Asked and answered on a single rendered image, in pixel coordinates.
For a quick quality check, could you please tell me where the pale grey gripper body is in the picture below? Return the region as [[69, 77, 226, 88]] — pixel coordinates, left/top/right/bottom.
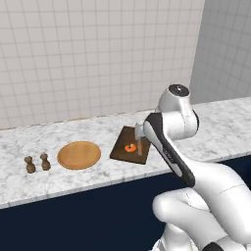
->
[[135, 135, 145, 157]]

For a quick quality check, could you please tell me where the orange meat piece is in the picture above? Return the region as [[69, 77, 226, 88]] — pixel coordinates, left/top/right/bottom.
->
[[124, 142, 137, 154]]

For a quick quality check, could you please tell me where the dark brown square plate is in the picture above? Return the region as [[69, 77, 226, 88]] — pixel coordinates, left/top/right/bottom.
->
[[109, 125, 152, 166]]

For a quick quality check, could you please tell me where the round wooden cutting board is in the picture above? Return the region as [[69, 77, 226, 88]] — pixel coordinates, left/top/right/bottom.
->
[[56, 140, 102, 171]]

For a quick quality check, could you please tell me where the navy blue cabinet front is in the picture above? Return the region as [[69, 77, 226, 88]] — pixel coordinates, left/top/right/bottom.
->
[[0, 154, 251, 251]]

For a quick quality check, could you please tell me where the brown wooden shaker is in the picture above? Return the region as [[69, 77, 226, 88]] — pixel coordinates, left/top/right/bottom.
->
[[39, 152, 52, 172], [24, 155, 37, 175]]

